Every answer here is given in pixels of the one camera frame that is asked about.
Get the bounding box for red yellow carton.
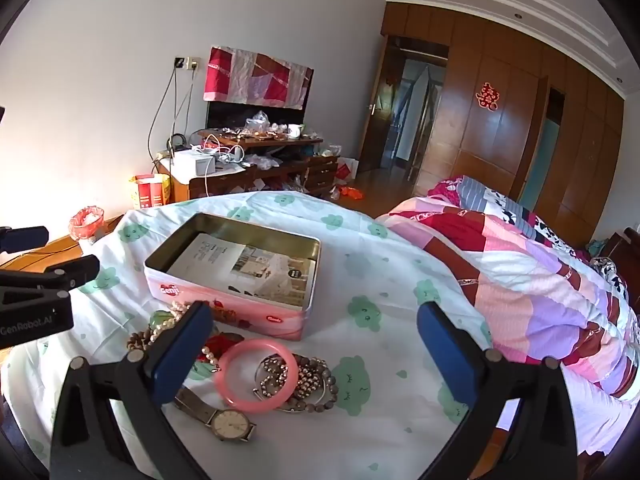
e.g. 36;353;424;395
132;173;172;209

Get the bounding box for bin with red bag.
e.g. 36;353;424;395
68;206;105;243

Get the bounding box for wooden bed headboard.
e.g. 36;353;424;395
597;227;640;271

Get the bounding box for pink patchwork quilt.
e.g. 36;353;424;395
375;175;640;401

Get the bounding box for wooden television stand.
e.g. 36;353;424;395
157;135;341;201

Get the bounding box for grey bead bracelet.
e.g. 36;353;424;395
289;355;339;412

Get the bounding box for brown wooden wardrobe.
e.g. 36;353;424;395
380;2;626;246

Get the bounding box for red cord pendant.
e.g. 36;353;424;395
197;332;246;363

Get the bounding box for white charger cables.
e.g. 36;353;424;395
192;132;246;166

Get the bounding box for brown wooden bead string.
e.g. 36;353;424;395
126;327;161;354

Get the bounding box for pink bangle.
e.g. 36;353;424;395
218;338;300;413

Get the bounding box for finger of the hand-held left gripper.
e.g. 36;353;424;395
0;255;101;306
0;226;49;254

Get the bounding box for small bead bracelet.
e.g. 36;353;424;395
152;302;223;373

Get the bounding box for red paper decoration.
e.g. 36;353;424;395
475;81;501;109

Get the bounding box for metal band wristwatch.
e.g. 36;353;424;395
173;386;257;443

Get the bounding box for white cardboard box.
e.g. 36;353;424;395
172;150;217;178

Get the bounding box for printed paper leaflet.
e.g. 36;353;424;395
166;233;318;307

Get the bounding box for red patchwork cover cloth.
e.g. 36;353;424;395
203;46;315;111

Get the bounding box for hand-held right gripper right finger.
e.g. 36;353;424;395
416;301;581;480

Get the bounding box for brown wooden door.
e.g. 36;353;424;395
357;35;401;173

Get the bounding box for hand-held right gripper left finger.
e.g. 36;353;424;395
50;301;213;480

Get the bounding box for black television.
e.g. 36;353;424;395
205;100;311;133

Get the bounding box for gold bead chain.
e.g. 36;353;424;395
257;355;321;397

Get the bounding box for pink tin box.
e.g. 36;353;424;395
144;212;322;342

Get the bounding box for silver bangle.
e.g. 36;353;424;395
255;360;335;414

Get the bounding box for black hanging cables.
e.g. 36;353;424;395
147;65;196;161

